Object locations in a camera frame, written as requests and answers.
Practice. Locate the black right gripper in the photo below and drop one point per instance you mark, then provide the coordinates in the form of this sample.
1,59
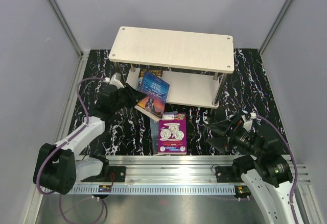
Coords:
220,143

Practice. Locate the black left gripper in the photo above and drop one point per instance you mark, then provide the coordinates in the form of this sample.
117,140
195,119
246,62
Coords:
133,95

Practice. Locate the Jane Eyre book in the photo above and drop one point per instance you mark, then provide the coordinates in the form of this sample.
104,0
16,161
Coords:
157,91

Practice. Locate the dark blue book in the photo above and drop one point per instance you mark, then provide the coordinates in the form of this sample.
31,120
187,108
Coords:
154,130

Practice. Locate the purple puzzle book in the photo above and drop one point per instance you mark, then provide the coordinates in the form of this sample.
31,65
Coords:
172,134

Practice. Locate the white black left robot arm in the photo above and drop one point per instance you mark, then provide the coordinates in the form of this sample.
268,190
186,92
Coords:
57,169

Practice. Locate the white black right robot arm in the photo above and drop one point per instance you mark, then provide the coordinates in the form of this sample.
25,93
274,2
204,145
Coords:
266,173

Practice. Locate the two-tier light wooden shelf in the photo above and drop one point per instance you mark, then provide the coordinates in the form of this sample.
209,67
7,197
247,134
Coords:
200,62

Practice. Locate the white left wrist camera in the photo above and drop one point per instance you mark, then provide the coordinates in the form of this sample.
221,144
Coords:
115,80

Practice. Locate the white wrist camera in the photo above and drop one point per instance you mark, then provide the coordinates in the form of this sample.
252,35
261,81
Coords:
248,120
115,80

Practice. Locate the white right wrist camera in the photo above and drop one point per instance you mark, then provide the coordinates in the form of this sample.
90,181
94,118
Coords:
248,120

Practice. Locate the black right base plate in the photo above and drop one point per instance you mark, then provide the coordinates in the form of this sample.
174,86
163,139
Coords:
230,174

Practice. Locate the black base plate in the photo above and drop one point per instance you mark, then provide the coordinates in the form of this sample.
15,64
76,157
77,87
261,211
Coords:
230,174
116,174

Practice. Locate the aluminium mounting rail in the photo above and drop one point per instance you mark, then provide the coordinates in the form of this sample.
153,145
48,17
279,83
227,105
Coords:
170,170

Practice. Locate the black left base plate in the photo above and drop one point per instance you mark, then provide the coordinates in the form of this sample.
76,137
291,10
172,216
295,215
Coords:
116,174

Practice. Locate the slotted white cable duct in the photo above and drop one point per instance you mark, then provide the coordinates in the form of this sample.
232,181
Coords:
153,189

